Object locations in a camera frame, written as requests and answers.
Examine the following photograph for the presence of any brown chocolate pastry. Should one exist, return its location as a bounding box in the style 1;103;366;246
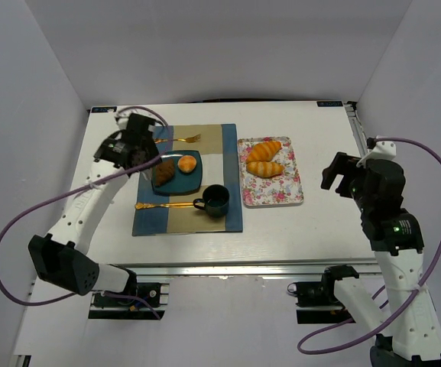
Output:
153;158;175;187

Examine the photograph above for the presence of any round orange bun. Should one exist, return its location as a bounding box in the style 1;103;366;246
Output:
177;155;197;174

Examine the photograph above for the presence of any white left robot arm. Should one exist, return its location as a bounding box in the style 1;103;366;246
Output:
28;113;160;295

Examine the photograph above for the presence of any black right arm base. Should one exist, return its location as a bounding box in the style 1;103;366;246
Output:
287;265;359;311

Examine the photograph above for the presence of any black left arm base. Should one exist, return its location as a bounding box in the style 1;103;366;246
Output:
91;282;170;311

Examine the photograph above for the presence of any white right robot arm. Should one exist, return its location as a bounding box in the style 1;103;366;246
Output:
321;152;441;366

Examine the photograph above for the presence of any blue table label left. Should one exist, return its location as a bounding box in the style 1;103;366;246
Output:
90;106;117;113

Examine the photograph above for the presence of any blue table label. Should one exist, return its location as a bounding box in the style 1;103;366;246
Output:
316;100;344;108
90;106;117;113

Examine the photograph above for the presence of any floral rectangular tray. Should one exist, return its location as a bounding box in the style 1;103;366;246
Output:
237;136;304;208

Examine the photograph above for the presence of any gold fork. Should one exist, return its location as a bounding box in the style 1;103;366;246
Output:
154;134;202;144

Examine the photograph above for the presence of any teal square plate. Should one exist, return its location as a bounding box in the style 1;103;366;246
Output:
151;150;203;196

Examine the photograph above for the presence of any gold spoon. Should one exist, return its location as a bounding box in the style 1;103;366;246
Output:
135;203;194;210

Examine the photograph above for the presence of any blue table label right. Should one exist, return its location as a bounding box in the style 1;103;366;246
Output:
316;100;344;108

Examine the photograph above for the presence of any striped orange croissant lower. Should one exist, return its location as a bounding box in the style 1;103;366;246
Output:
246;161;284;178

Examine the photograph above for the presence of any striped orange croissant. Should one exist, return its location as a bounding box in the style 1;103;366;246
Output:
246;141;282;163
246;161;284;178

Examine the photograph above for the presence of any striped orange croissant upper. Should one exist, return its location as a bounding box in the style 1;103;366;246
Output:
246;141;282;163

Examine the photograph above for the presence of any blue beige placemat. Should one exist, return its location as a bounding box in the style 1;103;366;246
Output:
132;124;243;236

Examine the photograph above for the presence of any dark teal mug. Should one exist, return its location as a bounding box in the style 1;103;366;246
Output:
193;184;230;219

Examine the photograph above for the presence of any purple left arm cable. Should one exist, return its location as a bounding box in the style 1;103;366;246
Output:
0;106;175;320

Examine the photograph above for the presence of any aluminium side rail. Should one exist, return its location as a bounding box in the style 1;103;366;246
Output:
343;101;368;156

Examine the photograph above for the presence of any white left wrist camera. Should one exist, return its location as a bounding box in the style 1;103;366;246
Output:
115;112;130;130

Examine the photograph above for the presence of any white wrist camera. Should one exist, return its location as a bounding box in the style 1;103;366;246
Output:
115;112;130;130
356;136;397;167

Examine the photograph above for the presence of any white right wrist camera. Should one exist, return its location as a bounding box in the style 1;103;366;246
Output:
356;136;397;167

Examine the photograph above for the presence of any aluminium front rail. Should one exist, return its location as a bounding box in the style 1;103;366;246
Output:
123;258;381;279

